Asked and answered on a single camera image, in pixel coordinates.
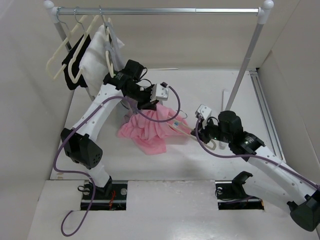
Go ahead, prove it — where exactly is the white metal clothes rack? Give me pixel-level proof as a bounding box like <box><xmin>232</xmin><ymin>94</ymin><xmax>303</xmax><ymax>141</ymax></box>
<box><xmin>42</xmin><ymin>0</ymin><xmax>275</xmax><ymax>150</ymax></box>

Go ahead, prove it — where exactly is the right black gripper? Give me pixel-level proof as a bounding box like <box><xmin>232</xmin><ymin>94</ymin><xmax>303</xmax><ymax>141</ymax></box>
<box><xmin>190</xmin><ymin>115</ymin><xmax>232</xmax><ymax>144</ymax></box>

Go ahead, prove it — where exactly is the pink t shirt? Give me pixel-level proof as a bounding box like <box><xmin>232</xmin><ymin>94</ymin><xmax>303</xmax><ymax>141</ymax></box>
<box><xmin>117</xmin><ymin>113</ymin><xmax>190</xmax><ymax>156</ymax></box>

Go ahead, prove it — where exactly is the cream hanger with grey shirt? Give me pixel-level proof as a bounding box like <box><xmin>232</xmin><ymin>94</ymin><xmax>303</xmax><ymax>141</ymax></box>
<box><xmin>99</xmin><ymin>6</ymin><xmax>115</xmax><ymax>78</ymax></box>

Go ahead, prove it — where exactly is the black shirt hanging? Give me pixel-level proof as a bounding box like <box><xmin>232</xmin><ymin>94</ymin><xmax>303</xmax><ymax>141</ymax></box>
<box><xmin>61</xmin><ymin>35</ymin><xmax>91</xmax><ymax>91</ymax></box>

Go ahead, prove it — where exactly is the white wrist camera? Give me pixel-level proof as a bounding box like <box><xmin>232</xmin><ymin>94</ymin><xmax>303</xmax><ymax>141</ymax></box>
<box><xmin>195</xmin><ymin>104</ymin><xmax>212</xmax><ymax>128</ymax></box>
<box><xmin>150</xmin><ymin>83</ymin><xmax>169</xmax><ymax>102</ymax></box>

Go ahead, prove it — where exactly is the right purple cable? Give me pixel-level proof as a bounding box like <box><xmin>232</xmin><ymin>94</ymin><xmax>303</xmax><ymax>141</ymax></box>
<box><xmin>195</xmin><ymin>117</ymin><xmax>320</xmax><ymax>190</ymax></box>

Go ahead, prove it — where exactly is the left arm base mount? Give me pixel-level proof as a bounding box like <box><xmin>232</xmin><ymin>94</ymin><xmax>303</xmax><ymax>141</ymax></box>
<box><xmin>77</xmin><ymin>180</ymin><xmax>128</xmax><ymax>211</ymax></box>

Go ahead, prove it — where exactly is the aluminium rail right side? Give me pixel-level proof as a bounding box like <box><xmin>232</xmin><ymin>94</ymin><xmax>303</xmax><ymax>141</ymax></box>
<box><xmin>249</xmin><ymin>70</ymin><xmax>285</xmax><ymax>161</ymax></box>

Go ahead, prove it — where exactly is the cream hanger with black shirt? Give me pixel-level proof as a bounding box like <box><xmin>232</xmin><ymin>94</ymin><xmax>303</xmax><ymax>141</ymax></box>
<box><xmin>67</xmin><ymin>15</ymin><xmax>99</xmax><ymax>84</ymax></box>

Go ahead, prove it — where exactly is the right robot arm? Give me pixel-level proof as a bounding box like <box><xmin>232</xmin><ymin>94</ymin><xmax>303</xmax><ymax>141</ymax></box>
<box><xmin>191</xmin><ymin>105</ymin><xmax>320</xmax><ymax>232</ymax></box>

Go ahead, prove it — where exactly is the white shirt hanging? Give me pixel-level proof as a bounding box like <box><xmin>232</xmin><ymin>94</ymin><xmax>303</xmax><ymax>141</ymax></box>
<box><xmin>79</xmin><ymin>25</ymin><xmax>125</xmax><ymax>97</ymax></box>

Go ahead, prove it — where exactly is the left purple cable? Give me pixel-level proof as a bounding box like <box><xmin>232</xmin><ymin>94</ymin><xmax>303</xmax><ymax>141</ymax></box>
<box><xmin>52</xmin><ymin>83</ymin><xmax>181</xmax><ymax>237</ymax></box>

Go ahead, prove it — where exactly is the grey shirt hanging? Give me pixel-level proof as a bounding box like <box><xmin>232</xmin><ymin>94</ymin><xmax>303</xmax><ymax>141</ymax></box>
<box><xmin>111</xmin><ymin>28</ymin><xmax>125</xmax><ymax>71</ymax></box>

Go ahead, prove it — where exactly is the purple cable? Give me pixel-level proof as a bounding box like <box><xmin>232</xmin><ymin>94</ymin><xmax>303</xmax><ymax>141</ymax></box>
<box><xmin>195</xmin><ymin>117</ymin><xmax>320</xmax><ymax>190</ymax></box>
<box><xmin>52</xmin><ymin>83</ymin><xmax>181</xmax><ymax>237</ymax></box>

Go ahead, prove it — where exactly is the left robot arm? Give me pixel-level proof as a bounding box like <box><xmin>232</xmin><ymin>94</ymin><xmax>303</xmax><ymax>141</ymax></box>
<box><xmin>60</xmin><ymin>60</ymin><xmax>158</xmax><ymax>199</ymax></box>

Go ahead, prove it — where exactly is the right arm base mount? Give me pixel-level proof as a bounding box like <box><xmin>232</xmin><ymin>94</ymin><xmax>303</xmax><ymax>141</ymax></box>
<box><xmin>215</xmin><ymin>171</ymin><xmax>265</xmax><ymax>211</ymax></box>

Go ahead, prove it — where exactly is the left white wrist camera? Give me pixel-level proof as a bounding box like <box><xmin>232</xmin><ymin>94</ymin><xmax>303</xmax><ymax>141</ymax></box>
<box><xmin>150</xmin><ymin>83</ymin><xmax>169</xmax><ymax>102</ymax></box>

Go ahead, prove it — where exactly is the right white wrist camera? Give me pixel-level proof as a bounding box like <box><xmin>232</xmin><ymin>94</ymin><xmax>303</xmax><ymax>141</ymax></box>
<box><xmin>195</xmin><ymin>104</ymin><xmax>212</xmax><ymax>128</ymax></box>

